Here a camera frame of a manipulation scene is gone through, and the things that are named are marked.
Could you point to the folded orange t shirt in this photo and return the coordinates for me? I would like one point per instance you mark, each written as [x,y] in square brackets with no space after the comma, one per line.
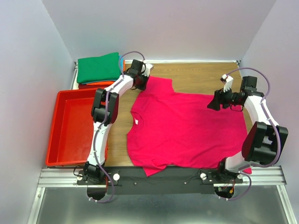
[106,82]

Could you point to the folded green t shirt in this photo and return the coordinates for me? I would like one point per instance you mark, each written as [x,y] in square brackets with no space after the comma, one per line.
[82,68]

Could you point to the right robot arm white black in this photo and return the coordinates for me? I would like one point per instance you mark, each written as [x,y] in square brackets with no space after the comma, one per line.
[264,143]

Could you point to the folded dark red t shirt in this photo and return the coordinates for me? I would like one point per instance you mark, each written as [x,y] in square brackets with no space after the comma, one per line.
[87,86]

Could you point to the red plastic bin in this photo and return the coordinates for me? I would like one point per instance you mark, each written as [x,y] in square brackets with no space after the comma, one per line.
[71,130]

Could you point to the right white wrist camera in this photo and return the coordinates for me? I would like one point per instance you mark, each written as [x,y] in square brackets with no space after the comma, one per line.
[227,81]

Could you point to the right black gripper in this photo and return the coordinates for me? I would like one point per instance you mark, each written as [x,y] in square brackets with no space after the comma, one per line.
[218,99]

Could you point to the pink t shirt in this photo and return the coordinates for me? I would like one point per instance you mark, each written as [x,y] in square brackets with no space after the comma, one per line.
[173,128]

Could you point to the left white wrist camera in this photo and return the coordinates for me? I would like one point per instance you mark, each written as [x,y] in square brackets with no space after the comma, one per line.
[146,68]

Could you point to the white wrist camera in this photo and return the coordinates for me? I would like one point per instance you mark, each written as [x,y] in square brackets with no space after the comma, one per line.
[146,68]
[227,81]

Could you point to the folded blue t shirt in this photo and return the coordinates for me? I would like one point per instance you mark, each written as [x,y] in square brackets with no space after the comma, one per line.
[106,68]

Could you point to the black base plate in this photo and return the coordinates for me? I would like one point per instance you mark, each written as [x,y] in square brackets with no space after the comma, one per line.
[172,180]

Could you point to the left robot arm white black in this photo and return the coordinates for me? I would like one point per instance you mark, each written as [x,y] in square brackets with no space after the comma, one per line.
[105,111]

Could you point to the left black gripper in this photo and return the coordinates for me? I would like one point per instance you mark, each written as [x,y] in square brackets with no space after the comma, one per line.
[143,87]

